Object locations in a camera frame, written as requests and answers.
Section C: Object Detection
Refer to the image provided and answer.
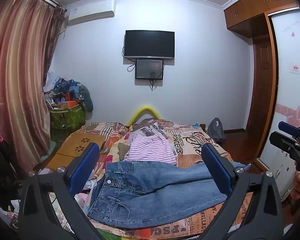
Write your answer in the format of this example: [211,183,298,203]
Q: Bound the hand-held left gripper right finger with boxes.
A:
[190,142,283,240]

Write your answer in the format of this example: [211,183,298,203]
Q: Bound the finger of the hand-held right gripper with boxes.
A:
[269,131,300,161]
[278,121,300,142]

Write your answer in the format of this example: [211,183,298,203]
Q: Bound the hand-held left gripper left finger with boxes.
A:
[17,142,108,240]

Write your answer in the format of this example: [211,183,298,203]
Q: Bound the blue denim pants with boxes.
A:
[87,160,252,229]

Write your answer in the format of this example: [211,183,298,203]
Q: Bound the person's right hand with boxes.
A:
[291,171,300,200]

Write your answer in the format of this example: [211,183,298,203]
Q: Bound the wooden lap table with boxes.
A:
[46,133,105,171]

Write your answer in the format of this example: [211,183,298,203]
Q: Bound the white heart-print sliding door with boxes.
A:
[258,7,300,207]

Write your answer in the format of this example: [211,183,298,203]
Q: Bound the grey backpack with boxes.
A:
[207,117,227,144]

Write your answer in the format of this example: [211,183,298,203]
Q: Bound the printed blanket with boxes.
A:
[40,117,253,240]

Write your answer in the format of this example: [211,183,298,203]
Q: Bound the olive cloth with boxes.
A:
[116,144,131,161]

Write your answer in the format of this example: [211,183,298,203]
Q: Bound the brown wooden door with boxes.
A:
[248,12,278,133]

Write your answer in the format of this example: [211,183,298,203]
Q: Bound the green patterned storage box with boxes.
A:
[49,104,87,130]

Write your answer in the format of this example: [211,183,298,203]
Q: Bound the pink striped shirt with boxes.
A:
[124,131,178,166]

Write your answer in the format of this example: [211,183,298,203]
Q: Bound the pile of mixed clothes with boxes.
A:
[43,71,94,112]

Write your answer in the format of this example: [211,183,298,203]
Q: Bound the black bag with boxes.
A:
[0,125,23,207]

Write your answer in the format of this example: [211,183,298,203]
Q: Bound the striped brown curtain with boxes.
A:
[0,0,66,171]

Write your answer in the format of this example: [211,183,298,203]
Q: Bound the wooden overhead cabinets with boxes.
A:
[221,0,300,31]

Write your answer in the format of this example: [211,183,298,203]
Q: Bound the white air conditioner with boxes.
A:
[66,0,116,26]

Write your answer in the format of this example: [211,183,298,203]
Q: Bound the small black wall monitor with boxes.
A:
[135,59,165,80]

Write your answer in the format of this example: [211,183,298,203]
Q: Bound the black wall television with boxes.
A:
[123,30,176,60]

